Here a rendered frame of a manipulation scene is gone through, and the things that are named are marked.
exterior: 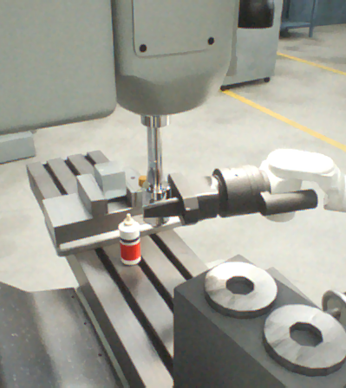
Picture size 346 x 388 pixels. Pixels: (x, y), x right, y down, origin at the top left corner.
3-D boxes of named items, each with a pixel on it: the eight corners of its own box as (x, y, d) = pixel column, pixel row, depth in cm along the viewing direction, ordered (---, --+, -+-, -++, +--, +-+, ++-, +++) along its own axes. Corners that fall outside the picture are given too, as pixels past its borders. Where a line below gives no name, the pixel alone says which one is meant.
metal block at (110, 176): (117, 184, 103) (116, 159, 100) (127, 195, 98) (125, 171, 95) (95, 188, 101) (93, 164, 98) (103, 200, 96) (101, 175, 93)
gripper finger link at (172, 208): (142, 202, 72) (179, 197, 74) (143, 219, 74) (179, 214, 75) (144, 207, 71) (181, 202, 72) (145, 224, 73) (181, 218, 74)
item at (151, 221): (144, 210, 80) (143, 183, 77) (170, 210, 79) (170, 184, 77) (141, 224, 76) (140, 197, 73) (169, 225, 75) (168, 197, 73)
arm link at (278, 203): (233, 156, 80) (291, 149, 82) (228, 204, 86) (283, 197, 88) (259, 190, 71) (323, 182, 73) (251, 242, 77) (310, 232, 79)
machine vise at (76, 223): (179, 191, 117) (179, 153, 112) (206, 219, 105) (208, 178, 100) (43, 222, 104) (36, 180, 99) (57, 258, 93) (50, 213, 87)
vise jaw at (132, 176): (137, 178, 108) (136, 164, 106) (157, 202, 98) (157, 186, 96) (114, 184, 106) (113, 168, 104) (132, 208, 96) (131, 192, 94)
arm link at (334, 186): (270, 145, 81) (348, 156, 78) (263, 187, 86) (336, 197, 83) (267, 164, 75) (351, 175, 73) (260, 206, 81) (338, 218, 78)
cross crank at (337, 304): (330, 307, 131) (338, 275, 125) (362, 335, 121) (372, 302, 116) (287, 326, 124) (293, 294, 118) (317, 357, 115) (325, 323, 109)
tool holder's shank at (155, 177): (146, 180, 76) (145, 117, 70) (166, 180, 75) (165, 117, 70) (145, 189, 73) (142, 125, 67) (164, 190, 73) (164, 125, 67)
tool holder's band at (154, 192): (143, 183, 77) (143, 177, 76) (170, 184, 77) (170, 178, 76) (140, 197, 73) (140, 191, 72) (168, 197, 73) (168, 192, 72)
